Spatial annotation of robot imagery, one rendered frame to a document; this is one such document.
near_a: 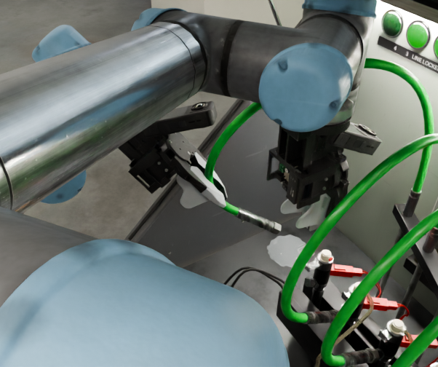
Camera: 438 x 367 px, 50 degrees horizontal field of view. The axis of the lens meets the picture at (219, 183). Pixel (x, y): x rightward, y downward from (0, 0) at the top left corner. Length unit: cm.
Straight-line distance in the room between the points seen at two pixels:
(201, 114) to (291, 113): 29
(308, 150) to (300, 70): 20
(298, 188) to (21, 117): 41
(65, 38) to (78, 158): 44
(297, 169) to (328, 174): 4
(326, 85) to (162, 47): 14
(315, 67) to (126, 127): 17
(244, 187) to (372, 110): 32
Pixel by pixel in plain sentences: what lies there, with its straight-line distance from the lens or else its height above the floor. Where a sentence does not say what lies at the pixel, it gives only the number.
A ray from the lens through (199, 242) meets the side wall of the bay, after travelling 112.
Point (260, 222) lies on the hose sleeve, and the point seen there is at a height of 113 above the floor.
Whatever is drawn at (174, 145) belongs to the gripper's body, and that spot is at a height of 129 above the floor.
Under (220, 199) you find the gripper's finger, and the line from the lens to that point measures 75.
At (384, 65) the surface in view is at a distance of 72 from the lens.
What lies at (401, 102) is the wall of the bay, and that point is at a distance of 99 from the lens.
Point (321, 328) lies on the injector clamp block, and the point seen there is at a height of 98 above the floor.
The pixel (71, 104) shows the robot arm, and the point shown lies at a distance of 29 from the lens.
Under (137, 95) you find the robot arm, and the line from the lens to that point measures 34.
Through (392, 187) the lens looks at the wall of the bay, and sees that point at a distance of 107.
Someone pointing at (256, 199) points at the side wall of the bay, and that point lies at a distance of 114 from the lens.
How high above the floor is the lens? 171
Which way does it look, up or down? 40 degrees down
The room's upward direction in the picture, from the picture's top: straight up
